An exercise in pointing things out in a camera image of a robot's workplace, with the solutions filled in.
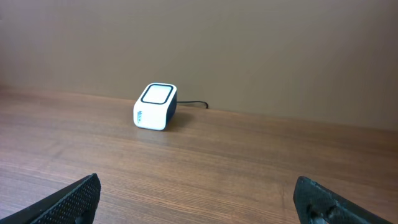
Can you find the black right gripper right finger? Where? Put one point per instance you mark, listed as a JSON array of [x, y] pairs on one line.
[[315, 203]]

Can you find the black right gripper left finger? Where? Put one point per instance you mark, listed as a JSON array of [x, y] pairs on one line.
[[74, 204]]

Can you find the white barcode scanner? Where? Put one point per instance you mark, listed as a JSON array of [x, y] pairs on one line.
[[156, 106]]

